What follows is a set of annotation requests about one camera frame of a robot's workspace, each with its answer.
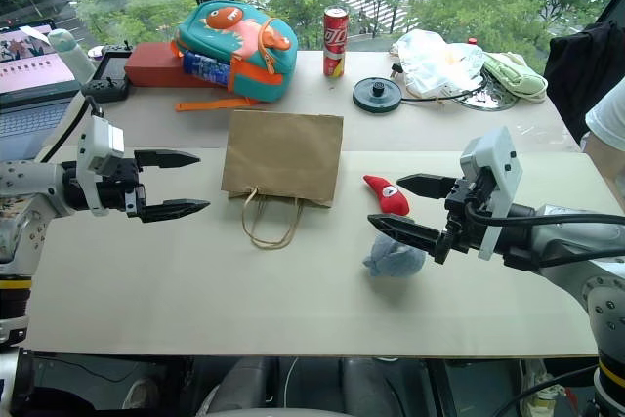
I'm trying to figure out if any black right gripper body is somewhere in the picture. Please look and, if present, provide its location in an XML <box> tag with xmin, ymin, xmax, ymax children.
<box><xmin>433</xmin><ymin>170</ymin><xmax>500</xmax><ymax>265</ymax></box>

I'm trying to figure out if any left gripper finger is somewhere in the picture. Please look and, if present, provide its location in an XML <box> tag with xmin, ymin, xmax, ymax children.
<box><xmin>141</xmin><ymin>198</ymin><xmax>212</xmax><ymax>224</ymax></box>
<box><xmin>134</xmin><ymin>148</ymin><xmax>202</xmax><ymax>170</ymax></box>

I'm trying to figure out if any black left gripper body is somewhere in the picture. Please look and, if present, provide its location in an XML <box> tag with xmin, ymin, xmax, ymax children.
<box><xmin>95</xmin><ymin>156</ymin><xmax>147</xmax><ymax>219</ymax></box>

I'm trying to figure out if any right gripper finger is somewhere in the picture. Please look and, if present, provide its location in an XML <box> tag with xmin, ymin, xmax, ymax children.
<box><xmin>366</xmin><ymin>214</ymin><xmax>448</xmax><ymax>255</ymax></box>
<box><xmin>396</xmin><ymin>173</ymin><xmax>458</xmax><ymax>201</ymax></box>

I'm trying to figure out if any blue cloth toy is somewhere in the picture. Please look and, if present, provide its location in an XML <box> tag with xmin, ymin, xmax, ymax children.
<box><xmin>361</xmin><ymin>232</ymin><xmax>427</xmax><ymax>277</ymax></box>

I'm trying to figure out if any red plush toy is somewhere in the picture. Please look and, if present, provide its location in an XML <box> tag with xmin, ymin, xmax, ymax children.
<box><xmin>361</xmin><ymin>174</ymin><xmax>410</xmax><ymax>216</ymax></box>

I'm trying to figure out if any brown paper bag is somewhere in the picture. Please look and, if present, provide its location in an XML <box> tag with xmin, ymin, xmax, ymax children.
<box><xmin>221</xmin><ymin>109</ymin><xmax>345</xmax><ymax>250</ymax></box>

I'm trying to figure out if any white plastic bag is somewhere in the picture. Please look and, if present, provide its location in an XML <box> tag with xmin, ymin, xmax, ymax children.
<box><xmin>390</xmin><ymin>29</ymin><xmax>487</xmax><ymax>99</ymax></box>

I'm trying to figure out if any red rectangular box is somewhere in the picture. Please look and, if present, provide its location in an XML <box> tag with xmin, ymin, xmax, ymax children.
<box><xmin>123</xmin><ymin>42</ymin><xmax>216</xmax><ymax>89</ymax></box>

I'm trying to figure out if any blue printed packet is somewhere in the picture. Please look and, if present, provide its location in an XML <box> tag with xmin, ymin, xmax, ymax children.
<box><xmin>183</xmin><ymin>49</ymin><xmax>231</xmax><ymax>87</ymax></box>

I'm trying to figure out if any dark round kettle base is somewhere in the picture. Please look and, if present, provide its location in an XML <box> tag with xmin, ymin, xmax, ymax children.
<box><xmin>353</xmin><ymin>76</ymin><xmax>404</xmax><ymax>113</ymax></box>

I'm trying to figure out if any silver round tray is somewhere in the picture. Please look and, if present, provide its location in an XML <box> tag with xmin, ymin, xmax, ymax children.
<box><xmin>451</xmin><ymin>69</ymin><xmax>520</xmax><ymax>111</ymax></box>

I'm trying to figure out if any black remote controller with screen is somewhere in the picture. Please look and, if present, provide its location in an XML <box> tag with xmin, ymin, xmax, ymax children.
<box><xmin>80</xmin><ymin>44</ymin><xmax>135</xmax><ymax>104</ymax></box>

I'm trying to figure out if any grey laptop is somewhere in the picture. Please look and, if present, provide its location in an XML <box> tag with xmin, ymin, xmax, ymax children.
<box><xmin>0</xmin><ymin>19</ymin><xmax>85</xmax><ymax>165</ymax></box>

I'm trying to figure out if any light green cloth pouch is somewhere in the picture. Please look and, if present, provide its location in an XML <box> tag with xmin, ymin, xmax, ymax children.
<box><xmin>480</xmin><ymin>51</ymin><xmax>549</xmax><ymax>104</ymax></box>

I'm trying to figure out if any white bottle with green top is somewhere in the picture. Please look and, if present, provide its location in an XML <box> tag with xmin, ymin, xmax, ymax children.
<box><xmin>47</xmin><ymin>28</ymin><xmax>97</xmax><ymax>84</ymax></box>

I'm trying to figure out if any teal dinosaur backpack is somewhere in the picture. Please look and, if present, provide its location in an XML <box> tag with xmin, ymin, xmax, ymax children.
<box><xmin>171</xmin><ymin>0</ymin><xmax>300</xmax><ymax>113</ymax></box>

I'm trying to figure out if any red cola can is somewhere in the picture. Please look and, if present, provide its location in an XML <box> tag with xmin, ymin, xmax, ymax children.
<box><xmin>322</xmin><ymin>5</ymin><xmax>351</xmax><ymax>78</ymax></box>

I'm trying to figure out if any white shirt sleeve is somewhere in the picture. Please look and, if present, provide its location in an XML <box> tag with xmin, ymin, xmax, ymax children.
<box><xmin>584</xmin><ymin>92</ymin><xmax>625</xmax><ymax>154</ymax></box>

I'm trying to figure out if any white shoe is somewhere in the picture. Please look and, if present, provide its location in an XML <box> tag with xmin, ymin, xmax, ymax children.
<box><xmin>124</xmin><ymin>377</ymin><xmax>161</xmax><ymax>409</ymax></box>

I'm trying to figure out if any white and green sneaker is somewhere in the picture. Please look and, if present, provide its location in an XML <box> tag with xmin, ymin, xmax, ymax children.
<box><xmin>517</xmin><ymin>381</ymin><xmax>568</xmax><ymax>414</ymax></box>

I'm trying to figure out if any black jacket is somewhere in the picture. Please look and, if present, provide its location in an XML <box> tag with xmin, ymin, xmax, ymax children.
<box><xmin>542</xmin><ymin>20</ymin><xmax>625</xmax><ymax>145</ymax></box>

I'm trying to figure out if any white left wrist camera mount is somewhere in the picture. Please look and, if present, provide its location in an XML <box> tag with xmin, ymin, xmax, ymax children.
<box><xmin>75</xmin><ymin>116</ymin><xmax>126</xmax><ymax>217</ymax></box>

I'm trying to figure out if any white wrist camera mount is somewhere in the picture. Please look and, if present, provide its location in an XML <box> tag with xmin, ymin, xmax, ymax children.
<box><xmin>75</xmin><ymin>116</ymin><xmax>126</xmax><ymax>217</ymax></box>
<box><xmin>459</xmin><ymin>125</ymin><xmax>523</xmax><ymax>262</ymax></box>

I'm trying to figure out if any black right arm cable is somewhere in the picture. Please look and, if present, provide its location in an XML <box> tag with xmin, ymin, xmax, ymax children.
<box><xmin>463</xmin><ymin>201</ymin><xmax>625</xmax><ymax>271</ymax></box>

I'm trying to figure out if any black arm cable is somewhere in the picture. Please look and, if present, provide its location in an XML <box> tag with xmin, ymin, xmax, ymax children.
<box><xmin>36</xmin><ymin>94</ymin><xmax>106</xmax><ymax>164</ymax></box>
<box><xmin>463</xmin><ymin>201</ymin><xmax>625</xmax><ymax>271</ymax></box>

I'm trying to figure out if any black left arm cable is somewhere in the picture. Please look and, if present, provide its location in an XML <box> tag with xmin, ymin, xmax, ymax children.
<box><xmin>36</xmin><ymin>94</ymin><xmax>106</xmax><ymax>164</ymax></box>

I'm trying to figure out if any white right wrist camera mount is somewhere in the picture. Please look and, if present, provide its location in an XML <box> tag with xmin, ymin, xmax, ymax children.
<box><xmin>459</xmin><ymin>125</ymin><xmax>523</xmax><ymax>262</ymax></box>

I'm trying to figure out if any black kettle base cable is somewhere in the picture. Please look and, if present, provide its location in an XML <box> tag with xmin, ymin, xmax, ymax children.
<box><xmin>389</xmin><ymin>63</ymin><xmax>489</xmax><ymax>104</ymax></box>

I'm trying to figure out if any long black loose cable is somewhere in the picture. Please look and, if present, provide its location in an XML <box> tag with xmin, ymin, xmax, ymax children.
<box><xmin>490</xmin><ymin>365</ymin><xmax>600</xmax><ymax>417</ymax></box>

